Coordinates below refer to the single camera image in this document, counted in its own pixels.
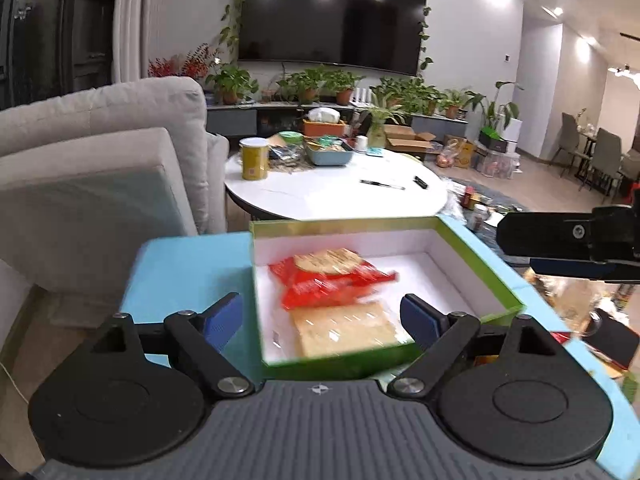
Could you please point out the bushy potted green plant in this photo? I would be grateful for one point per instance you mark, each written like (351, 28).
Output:
(410, 95)

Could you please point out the spider plant in vase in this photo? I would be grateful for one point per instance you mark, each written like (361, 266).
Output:
(380, 117)

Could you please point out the open brown cardboard box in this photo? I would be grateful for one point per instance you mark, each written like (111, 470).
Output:
(407, 140)

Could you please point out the tan cracker pack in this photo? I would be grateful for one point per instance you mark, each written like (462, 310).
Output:
(345, 330)

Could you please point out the small packet heap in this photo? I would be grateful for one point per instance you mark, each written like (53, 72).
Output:
(287, 157)

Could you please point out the yellow cardboard box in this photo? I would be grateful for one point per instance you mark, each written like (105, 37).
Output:
(462, 155)

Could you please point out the white cup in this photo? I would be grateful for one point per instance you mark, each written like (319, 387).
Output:
(361, 143)

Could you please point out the white round coffee table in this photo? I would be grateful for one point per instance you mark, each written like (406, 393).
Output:
(325, 185)

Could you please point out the orange tissue box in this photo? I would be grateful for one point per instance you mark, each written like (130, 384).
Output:
(322, 127)

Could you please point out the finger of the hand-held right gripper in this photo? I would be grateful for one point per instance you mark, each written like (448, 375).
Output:
(580, 268)
(550, 235)

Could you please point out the white curtain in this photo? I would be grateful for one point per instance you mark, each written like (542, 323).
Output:
(130, 15)

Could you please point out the beige sofa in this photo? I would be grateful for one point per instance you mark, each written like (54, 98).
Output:
(100, 185)

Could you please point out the green bowl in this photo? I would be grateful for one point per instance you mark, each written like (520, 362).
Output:
(290, 137)

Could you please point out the black rounded device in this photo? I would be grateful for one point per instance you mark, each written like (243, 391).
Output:
(617, 340)

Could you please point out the clear storage box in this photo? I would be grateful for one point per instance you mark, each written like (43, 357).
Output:
(497, 162)

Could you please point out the green cardboard box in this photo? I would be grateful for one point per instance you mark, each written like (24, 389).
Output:
(280, 310)

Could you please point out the black pen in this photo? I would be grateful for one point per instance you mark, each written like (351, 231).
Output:
(382, 184)

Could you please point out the small black marker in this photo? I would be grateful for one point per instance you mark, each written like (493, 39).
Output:
(420, 182)

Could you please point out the small potted green plant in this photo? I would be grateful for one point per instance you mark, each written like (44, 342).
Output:
(455, 102)

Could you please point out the black television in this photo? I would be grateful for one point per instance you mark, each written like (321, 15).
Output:
(330, 15)

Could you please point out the dark glass door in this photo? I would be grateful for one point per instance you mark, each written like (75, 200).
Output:
(50, 25)

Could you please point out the blue tray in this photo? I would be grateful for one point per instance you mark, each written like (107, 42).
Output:
(327, 157)

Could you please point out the red flower bouquet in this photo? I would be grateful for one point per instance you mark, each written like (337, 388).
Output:
(192, 62)

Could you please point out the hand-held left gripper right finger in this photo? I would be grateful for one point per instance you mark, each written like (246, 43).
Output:
(417, 317)

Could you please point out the yellow can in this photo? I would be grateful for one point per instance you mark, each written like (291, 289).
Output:
(254, 160)

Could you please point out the pendant lamp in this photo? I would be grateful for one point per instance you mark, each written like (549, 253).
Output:
(625, 70)

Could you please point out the tall large-leaf plant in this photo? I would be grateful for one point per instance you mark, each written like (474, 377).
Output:
(492, 107)

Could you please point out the red snack bag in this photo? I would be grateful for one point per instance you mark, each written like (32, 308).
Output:
(320, 290)

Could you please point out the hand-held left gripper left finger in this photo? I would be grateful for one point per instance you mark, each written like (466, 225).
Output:
(222, 317)

